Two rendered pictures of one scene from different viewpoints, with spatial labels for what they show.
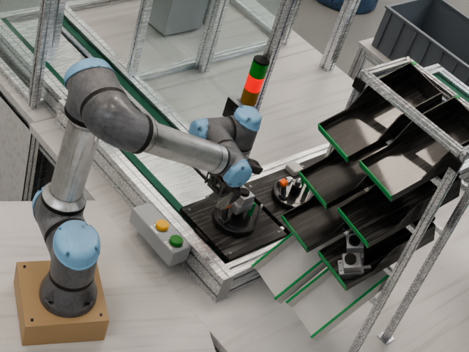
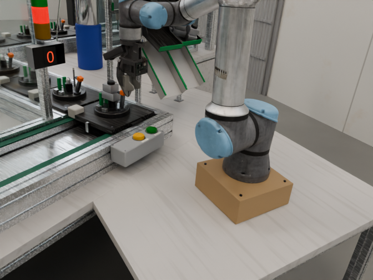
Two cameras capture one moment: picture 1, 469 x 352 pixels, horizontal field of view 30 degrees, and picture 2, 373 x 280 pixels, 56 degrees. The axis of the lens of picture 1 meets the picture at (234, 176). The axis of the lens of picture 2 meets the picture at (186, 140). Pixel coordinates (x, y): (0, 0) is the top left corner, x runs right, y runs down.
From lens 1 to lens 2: 2.52 m
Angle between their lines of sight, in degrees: 77
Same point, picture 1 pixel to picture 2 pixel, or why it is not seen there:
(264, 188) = (65, 103)
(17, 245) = (190, 235)
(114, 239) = (139, 182)
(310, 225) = (162, 41)
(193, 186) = (62, 140)
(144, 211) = (126, 146)
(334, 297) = (180, 68)
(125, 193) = (84, 176)
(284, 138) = not seen: outside the picture
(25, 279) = (252, 192)
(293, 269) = (164, 78)
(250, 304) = not seen: hidden behind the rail
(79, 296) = not seen: hidden behind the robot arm
